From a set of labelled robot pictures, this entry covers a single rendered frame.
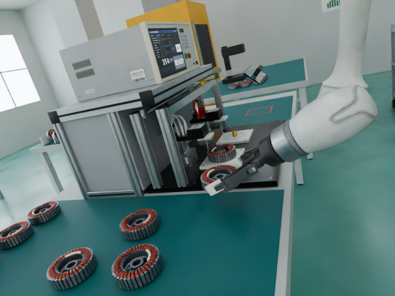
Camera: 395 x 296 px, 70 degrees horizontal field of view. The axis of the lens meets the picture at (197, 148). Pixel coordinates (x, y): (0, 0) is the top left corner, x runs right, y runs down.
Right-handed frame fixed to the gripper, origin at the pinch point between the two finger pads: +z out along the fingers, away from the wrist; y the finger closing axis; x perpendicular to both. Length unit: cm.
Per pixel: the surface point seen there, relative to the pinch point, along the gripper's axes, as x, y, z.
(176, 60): 41, 35, 11
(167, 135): 19.3, 6.3, 12.6
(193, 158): 6.3, 23.4, 24.8
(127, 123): 31.2, 5.5, 23.2
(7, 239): 24, -34, 57
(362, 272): -91, 56, 12
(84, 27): 240, 274, 259
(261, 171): -9.2, 17.4, -1.3
